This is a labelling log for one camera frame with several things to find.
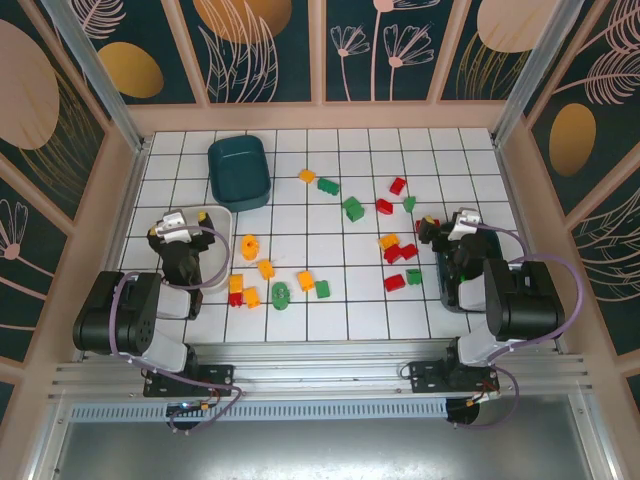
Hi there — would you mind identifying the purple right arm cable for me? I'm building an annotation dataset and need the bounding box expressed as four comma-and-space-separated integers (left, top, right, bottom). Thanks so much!
469, 222, 584, 431

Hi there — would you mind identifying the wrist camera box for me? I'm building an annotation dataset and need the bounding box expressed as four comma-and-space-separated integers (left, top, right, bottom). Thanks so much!
153, 211, 189, 239
448, 208, 482, 241

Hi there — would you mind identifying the slotted grey cable duct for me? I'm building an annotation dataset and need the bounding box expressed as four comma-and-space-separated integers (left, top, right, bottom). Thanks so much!
67, 399, 451, 422

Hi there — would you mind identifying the aluminium extrusion rail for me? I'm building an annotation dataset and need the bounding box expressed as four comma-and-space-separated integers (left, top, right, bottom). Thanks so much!
49, 339, 589, 401

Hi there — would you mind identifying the aluminium frame post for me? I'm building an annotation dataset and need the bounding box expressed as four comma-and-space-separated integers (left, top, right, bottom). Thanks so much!
491, 0, 572, 145
39, 0, 151, 154

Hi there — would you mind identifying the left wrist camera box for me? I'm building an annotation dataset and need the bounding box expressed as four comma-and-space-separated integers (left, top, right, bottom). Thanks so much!
153, 211, 189, 239

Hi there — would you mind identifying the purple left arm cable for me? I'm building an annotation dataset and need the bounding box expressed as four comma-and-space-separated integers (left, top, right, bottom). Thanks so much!
109, 224, 246, 434

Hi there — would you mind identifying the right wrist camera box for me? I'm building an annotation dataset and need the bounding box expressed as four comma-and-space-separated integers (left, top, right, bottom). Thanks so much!
448, 208, 482, 241

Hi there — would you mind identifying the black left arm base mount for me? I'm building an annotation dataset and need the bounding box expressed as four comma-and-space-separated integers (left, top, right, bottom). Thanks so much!
143, 363, 236, 399

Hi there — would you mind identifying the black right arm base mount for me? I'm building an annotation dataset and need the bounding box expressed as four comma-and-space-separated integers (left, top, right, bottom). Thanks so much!
408, 360, 501, 396

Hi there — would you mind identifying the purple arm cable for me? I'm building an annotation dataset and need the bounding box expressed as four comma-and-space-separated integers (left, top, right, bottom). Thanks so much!
109, 224, 246, 434
469, 222, 584, 431

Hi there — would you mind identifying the grey metal base plate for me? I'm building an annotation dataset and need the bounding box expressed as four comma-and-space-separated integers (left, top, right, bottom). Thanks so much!
29, 394, 616, 480

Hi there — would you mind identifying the tall green lego brick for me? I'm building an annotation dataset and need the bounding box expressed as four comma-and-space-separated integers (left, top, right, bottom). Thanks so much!
341, 196, 365, 223

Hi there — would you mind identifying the green curved lego brick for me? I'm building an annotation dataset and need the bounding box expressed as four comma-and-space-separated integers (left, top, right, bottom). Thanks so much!
271, 281, 293, 312

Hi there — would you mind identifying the white plastic container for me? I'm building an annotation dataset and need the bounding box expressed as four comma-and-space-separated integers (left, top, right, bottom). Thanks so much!
159, 204, 234, 296

